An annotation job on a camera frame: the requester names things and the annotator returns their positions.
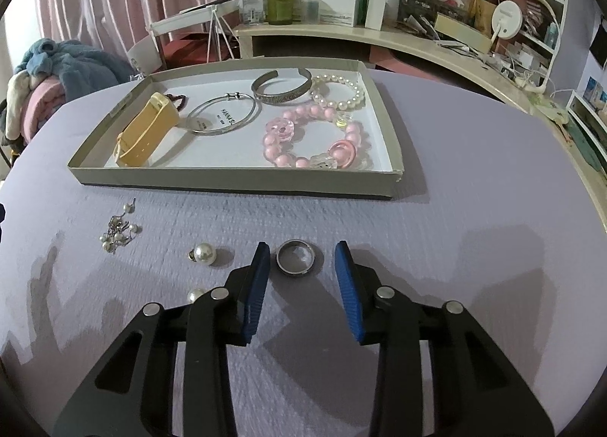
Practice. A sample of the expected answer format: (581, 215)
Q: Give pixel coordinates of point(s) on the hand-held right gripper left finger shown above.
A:
(253, 294)

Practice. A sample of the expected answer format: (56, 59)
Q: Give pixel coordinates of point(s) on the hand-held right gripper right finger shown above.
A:
(351, 294)

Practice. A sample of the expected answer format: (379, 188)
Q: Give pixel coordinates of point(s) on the shallow grey cardboard tray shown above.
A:
(227, 152)

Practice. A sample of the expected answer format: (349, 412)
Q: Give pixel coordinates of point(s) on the thin silver bangle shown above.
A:
(223, 126)

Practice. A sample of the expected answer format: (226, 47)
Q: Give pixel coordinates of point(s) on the yellow wrist watch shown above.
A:
(144, 133)

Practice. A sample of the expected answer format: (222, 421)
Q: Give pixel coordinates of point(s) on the small pearl earring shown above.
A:
(193, 295)

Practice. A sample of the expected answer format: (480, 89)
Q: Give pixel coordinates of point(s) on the large pearl earring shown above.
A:
(206, 254)

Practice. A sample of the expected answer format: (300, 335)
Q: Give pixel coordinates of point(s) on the cluster of pearl earrings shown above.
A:
(118, 238)

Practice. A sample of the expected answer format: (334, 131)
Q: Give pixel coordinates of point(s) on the purple table cloth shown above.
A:
(474, 181)

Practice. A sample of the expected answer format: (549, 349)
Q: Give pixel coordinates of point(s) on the white printed cup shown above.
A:
(140, 60)

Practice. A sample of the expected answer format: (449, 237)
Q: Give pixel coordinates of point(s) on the white chair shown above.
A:
(189, 19)

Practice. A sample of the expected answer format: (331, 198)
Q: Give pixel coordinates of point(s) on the pink rolled blanket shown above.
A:
(42, 105)

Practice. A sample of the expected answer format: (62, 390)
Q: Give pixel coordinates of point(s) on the green glass jar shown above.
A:
(279, 10)

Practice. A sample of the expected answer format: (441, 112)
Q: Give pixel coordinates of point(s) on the flat cream box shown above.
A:
(462, 31)

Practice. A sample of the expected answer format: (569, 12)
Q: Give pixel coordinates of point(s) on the blue fleece blanket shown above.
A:
(80, 60)

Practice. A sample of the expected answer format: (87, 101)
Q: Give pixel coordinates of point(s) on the tall white box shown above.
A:
(378, 0)

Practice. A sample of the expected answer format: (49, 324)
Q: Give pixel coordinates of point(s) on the cream cloth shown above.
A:
(19, 100)

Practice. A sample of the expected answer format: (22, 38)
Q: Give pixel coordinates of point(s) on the round white mirror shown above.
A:
(507, 22)

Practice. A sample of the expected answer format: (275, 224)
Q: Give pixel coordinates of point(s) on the gold box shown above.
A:
(484, 10)

